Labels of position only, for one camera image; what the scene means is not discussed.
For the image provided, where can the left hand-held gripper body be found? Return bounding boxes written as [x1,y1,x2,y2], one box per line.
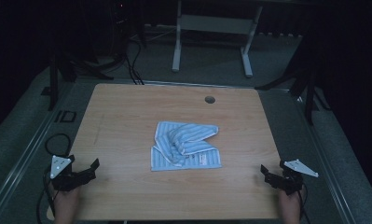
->
[48,154,89,192]

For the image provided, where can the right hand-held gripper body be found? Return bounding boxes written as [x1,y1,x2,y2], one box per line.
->
[275,159,320,196]

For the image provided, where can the blue striped towel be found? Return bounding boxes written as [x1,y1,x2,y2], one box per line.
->
[150,120,223,172]

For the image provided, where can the person's right hand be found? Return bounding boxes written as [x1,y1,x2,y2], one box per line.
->
[278,188,307,224]

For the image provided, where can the person's left hand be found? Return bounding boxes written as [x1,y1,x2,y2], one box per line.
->
[48,184,82,224]

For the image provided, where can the black metal stand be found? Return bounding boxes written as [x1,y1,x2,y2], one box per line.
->
[40,46,115,112]
[255,31,333,126]

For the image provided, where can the dark computer tower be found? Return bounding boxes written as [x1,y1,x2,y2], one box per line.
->
[110,0,145,49]

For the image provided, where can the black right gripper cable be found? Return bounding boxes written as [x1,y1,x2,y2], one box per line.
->
[297,183,312,224]

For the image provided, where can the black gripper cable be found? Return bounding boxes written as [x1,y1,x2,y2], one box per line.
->
[35,133,72,224]
[297,183,312,224]

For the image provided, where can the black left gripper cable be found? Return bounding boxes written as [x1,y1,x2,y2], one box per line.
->
[35,133,72,224]

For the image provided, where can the metal floor rail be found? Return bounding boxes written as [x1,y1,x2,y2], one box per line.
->
[0,82,75,217]
[80,78,257,90]
[294,92,360,224]

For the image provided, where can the black floor cables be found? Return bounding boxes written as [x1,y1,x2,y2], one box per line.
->
[123,39,145,86]

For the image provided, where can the white metal desk frame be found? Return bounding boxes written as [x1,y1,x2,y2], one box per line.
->
[172,0,264,78]

